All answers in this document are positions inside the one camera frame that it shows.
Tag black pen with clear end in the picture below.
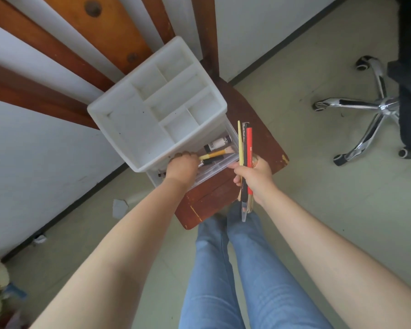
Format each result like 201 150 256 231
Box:
241 122 250 223

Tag clear plastic drawer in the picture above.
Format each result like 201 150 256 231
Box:
156 118 240 192

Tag person's right hand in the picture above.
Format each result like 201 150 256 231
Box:
229 157 278 207

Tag white plastic compartment organizer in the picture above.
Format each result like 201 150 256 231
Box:
87 36 228 189

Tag blue plastic object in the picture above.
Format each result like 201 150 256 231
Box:
3 282 27 301

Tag person's right forearm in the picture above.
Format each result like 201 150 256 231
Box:
260 188 411 329

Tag person's left hand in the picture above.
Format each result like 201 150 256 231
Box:
165 152 201 191

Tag grey paper scrap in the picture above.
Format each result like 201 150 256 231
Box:
112 199 129 220

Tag yellow pencil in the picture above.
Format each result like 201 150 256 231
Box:
237 120 244 167

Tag person's left forearm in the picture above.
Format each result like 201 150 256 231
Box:
29 177 192 329

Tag black and white tube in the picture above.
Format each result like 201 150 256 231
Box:
204 134 232 154

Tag yellow marker pen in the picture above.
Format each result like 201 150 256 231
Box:
199 150 227 160

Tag black office chair chrome base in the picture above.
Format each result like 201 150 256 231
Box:
312 0 411 167

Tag brown wooden chair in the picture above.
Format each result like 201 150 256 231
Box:
0 0 290 231

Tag blue jeans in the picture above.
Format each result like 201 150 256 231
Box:
179 201 333 329

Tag red pen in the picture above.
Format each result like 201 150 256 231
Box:
245 127 254 196

